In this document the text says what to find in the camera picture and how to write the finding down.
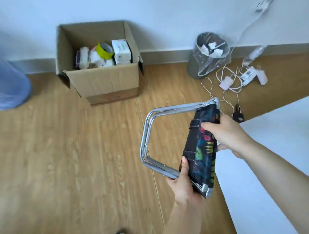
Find person's right hand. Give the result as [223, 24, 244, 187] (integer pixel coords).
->
[201, 114, 254, 160]

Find person's left hand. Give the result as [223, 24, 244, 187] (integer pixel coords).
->
[166, 156, 206, 206]

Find folding stool with patterned fabric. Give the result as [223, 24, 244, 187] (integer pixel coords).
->
[140, 97, 221, 199]

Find person's left forearm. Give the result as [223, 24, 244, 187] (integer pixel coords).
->
[162, 196, 206, 234]

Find person's right forearm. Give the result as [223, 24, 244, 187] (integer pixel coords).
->
[241, 138, 309, 215]

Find black small device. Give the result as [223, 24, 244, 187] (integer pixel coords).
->
[232, 104, 244, 123]

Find pinkish white charger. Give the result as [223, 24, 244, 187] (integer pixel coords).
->
[219, 76, 235, 91]

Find white power strip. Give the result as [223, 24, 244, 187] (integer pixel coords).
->
[240, 67, 258, 87]

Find white charger block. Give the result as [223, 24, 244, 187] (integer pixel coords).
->
[256, 70, 268, 86]

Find grey trash bin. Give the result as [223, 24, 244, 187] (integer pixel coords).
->
[187, 32, 230, 80]

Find clear plastic bin liner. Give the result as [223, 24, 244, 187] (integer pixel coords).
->
[192, 32, 231, 77]

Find white paper scraps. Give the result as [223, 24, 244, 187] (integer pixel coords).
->
[199, 41, 226, 58]

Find open cardboard box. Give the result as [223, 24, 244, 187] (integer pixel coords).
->
[56, 20, 144, 106]

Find white carton box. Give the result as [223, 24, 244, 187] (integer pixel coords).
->
[111, 39, 133, 66]

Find yellow tape roll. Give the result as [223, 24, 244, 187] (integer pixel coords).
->
[96, 43, 115, 60]

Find white plastic wrapped items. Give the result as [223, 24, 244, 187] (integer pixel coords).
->
[75, 46, 115, 70]

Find blue water jug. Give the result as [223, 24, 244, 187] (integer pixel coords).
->
[0, 57, 32, 111]

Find white tangled cables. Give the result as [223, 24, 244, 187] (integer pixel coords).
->
[200, 63, 249, 116]

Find white power strip cable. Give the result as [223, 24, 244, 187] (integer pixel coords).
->
[229, 7, 268, 69]

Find white wall plug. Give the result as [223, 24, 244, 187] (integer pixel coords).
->
[254, 0, 275, 13]

